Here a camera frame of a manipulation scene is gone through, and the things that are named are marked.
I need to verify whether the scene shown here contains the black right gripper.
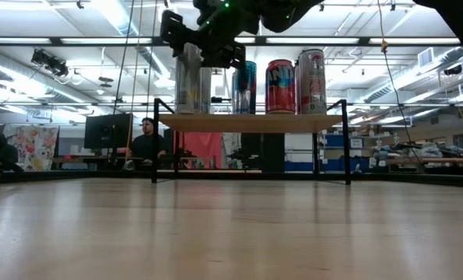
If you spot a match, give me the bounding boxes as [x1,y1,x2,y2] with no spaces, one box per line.
[160,0,264,72]

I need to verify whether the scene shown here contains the Celsius Tropical Vibe can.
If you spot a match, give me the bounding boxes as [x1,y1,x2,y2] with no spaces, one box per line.
[174,42,203,115]

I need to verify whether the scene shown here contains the white Celsius energy can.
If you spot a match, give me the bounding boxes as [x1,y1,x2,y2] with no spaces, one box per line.
[200,66,213,115]

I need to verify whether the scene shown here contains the red Fanta soda can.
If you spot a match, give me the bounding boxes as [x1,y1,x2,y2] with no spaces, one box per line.
[265,59,296,115]

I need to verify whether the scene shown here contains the Celsius can pink band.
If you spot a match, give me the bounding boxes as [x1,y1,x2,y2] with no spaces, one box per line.
[298,48,328,115]

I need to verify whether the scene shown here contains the wooden shelf black metal legs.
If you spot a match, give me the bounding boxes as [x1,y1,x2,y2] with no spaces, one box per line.
[151,98,352,186]

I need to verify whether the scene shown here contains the white patterned hanging cloth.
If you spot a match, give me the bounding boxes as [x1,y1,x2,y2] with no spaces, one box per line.
[222,132,243,170]

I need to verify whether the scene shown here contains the orange pink hanging cloth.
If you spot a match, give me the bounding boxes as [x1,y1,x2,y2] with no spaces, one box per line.
[178,131,224,170]

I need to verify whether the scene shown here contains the person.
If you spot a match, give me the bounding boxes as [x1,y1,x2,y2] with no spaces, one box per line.
[122,117,167,171]
[0,134,25,173]

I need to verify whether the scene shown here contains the black computer monitor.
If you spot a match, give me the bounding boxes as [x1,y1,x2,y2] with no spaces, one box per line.
[83,113,134,150]

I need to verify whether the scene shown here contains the black ceiling-hung device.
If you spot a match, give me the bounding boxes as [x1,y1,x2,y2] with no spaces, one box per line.
[30,48,71,79]

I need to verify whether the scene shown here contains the blue storage bins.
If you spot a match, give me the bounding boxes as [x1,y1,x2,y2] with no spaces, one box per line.
[284,134,370,173]

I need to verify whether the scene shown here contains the floral hanging cloth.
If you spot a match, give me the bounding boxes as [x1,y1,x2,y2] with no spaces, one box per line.
[5,124,61,173]

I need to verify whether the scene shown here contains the cluttered wooden bench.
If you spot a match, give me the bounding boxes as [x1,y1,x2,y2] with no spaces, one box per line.
[386,156,463,165]

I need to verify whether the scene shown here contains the yellow hanging cable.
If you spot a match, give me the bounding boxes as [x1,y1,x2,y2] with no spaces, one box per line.
[377,0,390,54]
[124,0,145,163]

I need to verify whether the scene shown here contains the black hanging cable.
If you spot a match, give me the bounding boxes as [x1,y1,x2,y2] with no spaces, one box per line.
[112,0,135,116]

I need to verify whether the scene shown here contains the black aluminium rig frame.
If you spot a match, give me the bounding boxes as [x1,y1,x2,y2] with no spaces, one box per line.
[0,147,463,190]

